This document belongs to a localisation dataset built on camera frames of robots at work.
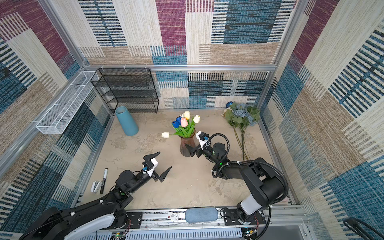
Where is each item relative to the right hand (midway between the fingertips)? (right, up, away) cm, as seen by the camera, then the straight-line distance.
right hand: (191, 139), depth 84 cm
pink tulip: (-3, +9, -12) cm, 15 cm away
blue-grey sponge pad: (+2, -35, -12) cm, 37 cm away
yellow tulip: (-2, +13, -9) cm, 16 cm away
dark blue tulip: (-6, +11, -8) cm, 15 cm away
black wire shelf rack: (-42, +34, +24) cm, 59 cm away
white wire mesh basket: (-63, +11, -13) cm, 65 cm away
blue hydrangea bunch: (+33, +14, +20) cm, 41 cm away
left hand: (-13, -8, -10) cm, 18 cm away
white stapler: (-52, -25, -1) cm, 58 cm away
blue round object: (+29, +24, +36) cm, 52 cm away
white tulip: (-13, +3, -7) cm, 15 cm away
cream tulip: (+3, +11, -8) cm, 14 cm away
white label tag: (-9, -37, -10) cm, 39 cm away
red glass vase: (-1, -1, +1) cm, 1 cm away
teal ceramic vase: (-42, +11, +12) cm, 45 cm away
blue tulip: (-8, +8, -11) cm, 16 cm away
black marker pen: (-50, -22, +2) cm, 55 cm away
